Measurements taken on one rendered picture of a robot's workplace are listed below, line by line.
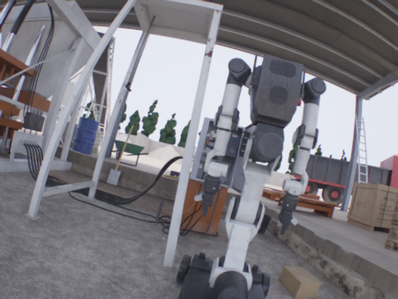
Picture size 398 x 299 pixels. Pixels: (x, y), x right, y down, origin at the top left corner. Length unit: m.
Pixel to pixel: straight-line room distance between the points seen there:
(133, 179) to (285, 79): 3.84
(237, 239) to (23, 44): 4.47
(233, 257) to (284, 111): 0.76
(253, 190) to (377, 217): 3.27
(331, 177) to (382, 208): 6.20
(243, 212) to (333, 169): 9.15
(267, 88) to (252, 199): 0.56
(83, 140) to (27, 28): 3.02
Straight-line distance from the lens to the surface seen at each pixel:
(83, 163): 4.88
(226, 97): 1.13
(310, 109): 1.19
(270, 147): 0.92
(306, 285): 1.75
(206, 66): 1.94
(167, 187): 4.36
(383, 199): 4.19
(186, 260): 1.43
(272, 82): 1.03
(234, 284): 0.94
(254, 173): 1.14
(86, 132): 5.74
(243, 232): 1.21
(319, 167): 10.17
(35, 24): 4.53
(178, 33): 3.09
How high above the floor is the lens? 0.79
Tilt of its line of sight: 4 degrees up
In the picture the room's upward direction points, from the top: 14 degrees clockwise
